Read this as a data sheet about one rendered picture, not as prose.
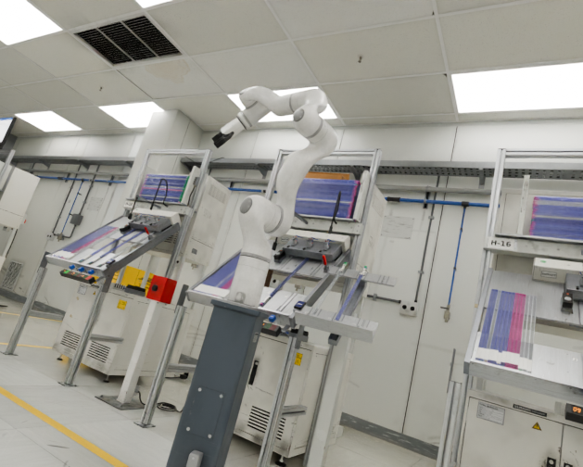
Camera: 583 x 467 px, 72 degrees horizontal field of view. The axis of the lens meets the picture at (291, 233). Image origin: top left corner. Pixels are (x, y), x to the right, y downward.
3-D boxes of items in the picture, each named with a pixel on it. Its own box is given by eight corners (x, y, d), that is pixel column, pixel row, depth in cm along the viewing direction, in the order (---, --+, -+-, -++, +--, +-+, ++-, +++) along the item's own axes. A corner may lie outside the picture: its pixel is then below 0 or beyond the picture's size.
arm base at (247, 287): (260, 311, 139) (274, 260, 144) (209, 298, 143) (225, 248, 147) (270, 315, 158) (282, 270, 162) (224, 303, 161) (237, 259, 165)
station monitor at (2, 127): (0, 145, 492) (14, 116, 501) (-21, 145, 521) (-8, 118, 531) (11, 150, 503) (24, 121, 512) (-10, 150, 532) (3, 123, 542)
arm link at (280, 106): (278, 86, 162) (232, 98, 183) (297, 118, 172) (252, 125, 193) (289, 73, 166) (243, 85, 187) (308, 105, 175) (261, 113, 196)
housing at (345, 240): (346, 261, 242) (344, 241, 236) (278, 251, 267) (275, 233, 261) (351, 256, 248) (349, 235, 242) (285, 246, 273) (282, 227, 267)
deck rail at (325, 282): (294, 328, 190) (292, 318, 188) (290, 327, 191) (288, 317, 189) (351, 258, 244) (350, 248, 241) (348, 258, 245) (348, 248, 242)
